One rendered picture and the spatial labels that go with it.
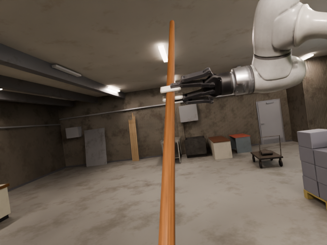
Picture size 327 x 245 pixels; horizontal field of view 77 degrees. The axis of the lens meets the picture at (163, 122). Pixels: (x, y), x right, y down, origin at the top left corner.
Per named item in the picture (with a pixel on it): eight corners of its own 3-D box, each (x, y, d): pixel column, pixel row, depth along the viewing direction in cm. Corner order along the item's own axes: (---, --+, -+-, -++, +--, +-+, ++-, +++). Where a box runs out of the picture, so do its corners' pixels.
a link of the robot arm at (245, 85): (253, 98, 67) (234, 101, 68) (245, 83, 73) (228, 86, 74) (255, 74, 61) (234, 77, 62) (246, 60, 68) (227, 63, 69)
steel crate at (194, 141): (206, 151, 1047) (204, 135, 1046) (208, 156, 925) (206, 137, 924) (186, 154, 1058) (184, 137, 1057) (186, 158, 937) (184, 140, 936)
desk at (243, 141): (244, 147, 1025) (242, 133, 1025) (252, 151, 895) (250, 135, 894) (230, 148, 1033) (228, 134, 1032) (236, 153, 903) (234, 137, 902)
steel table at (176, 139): (182, 154, 1060) (179, 134, 1059) (181, 163, 861) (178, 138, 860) (168, 156, 1069) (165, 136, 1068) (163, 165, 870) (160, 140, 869)
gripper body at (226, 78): (234, 77, 63) (203, 82, 64) (234, 99, 68) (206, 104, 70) (229, 65, 68) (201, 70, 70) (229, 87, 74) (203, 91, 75)
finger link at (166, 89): (181, 90, 69) (180, 88, 68) (160, 93, 70) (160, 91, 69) (180, 85, 71) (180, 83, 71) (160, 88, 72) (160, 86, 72)
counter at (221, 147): (223, 149, 1037) (221, 135, 1036) (232, 158, 826) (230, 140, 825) (209, 151, 1045) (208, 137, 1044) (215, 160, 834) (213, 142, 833)
